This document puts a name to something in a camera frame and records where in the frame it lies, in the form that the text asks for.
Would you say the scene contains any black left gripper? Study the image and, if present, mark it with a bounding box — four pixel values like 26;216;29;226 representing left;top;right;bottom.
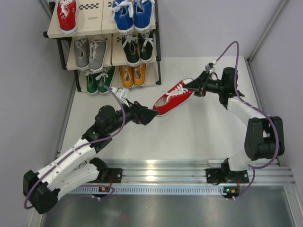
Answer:
107;98;159;135

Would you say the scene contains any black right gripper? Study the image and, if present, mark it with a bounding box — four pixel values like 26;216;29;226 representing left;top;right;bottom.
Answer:
183;71;225;97

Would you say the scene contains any red sneaker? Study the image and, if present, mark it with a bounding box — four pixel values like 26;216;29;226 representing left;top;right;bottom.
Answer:
57;0;78;36
153;78;193;117

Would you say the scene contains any orange sneaker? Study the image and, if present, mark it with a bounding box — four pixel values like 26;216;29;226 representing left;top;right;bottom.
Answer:
119;65;134;89
133;63;146;87

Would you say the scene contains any green sneaker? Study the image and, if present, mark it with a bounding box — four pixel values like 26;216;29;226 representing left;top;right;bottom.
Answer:
96;66;116;95
85;70;98;95

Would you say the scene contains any black sneaker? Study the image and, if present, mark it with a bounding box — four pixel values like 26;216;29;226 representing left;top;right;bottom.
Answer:
122;33;140;67
138;30;154;63

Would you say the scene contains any grey sneaker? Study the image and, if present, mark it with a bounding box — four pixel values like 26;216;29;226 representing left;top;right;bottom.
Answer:
89;35;107;73
74;36;89;71

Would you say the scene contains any blue sneaker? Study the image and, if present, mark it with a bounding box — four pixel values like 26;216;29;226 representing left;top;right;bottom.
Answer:
108;0;134;35
134;0;155;33

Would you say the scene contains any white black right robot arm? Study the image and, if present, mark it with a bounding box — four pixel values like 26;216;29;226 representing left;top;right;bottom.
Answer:
185;67;285;185

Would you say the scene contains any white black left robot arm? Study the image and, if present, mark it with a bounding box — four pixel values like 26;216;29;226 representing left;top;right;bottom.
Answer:
22;101;159;214

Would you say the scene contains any beige black shoe shelf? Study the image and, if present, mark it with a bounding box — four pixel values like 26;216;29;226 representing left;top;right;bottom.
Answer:
43;0;162;93

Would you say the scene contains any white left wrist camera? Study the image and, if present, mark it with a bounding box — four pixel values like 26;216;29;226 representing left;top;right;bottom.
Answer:
112;87;130;105

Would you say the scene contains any aluminium mounting rail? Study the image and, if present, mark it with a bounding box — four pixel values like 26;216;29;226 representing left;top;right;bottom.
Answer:
104;159;295;186

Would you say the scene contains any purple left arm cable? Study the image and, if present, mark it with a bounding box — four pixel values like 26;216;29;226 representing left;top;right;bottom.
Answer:
24;85;127;210

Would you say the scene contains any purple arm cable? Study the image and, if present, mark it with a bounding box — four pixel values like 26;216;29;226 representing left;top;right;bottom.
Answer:
212;41;281;201
24;85;127;210

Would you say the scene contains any grey slotted cable duct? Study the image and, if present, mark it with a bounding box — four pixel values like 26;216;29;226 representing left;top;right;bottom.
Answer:
62;185;227;195

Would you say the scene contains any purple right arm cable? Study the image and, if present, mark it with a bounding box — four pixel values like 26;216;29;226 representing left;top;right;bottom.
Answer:
212;41;281;201

